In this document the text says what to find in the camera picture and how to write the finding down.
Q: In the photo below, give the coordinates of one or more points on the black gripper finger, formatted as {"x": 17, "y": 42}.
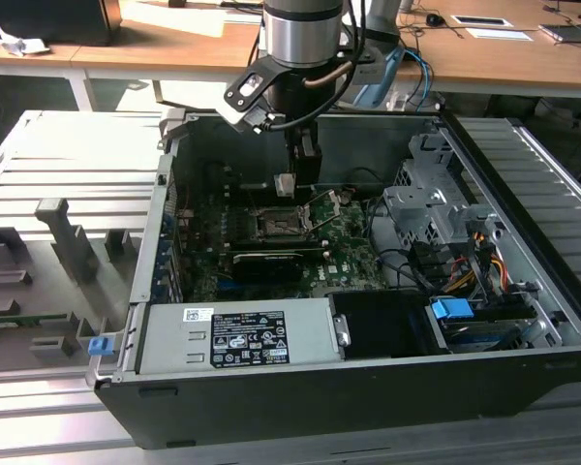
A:
{"x": 307, "y": 164}

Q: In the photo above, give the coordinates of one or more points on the square silver CPU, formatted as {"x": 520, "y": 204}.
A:
{"x": 284, "y": 185}

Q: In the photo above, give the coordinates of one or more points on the CPU socket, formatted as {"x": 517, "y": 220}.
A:
{"x": 276, "y": 225}

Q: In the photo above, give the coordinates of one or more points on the green motherboard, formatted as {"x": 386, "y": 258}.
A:
{"x": 348, "y": 252}

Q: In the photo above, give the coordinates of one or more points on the pale blue teach pendant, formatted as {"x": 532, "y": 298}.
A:
{"x": 391, "y": 68}

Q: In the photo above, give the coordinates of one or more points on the black graphics card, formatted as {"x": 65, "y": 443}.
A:
{"x": 266, "y": 264}

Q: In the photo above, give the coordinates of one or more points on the silver metal drive cage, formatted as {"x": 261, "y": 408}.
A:
{"x": 416, "y": 203}

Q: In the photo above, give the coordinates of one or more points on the wooden desk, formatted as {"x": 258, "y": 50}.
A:
{"x": 494, "y": 63}
{"x": 150, "y": 51}

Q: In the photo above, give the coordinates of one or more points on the black computer mouse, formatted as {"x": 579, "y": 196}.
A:
{"x": 435, "y": 19}

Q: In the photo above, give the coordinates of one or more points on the black plastic shroud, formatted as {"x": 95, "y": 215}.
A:
{"x": 382, "y": 324}

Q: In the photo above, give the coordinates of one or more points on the blue disk carrier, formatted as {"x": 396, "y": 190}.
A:
{"x": 451, "y": 309}

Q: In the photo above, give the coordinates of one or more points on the grey power supply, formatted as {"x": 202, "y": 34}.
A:
{"x": 174, "y": 334}

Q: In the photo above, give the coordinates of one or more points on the black open PC case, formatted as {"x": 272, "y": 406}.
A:
{"x": 319, "y": 407}

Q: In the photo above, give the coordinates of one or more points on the grey disk drive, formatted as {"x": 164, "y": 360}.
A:
{"x": 484, "y": 334}

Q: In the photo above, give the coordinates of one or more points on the grey parts rack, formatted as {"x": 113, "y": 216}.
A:
{"x": 72, "y": 242}

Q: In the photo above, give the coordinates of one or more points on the blue case latch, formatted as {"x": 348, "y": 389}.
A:
{"x": 100, "y": 346}

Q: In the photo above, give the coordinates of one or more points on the crumpled white paper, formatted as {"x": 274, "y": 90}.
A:
{"x": 19, "y": 43}

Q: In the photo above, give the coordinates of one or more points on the dark notebook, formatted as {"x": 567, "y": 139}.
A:
{"x": 569, "y": 34}

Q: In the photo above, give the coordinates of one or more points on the green RAM stick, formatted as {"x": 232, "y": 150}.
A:
{"x": 24, "y": 319}

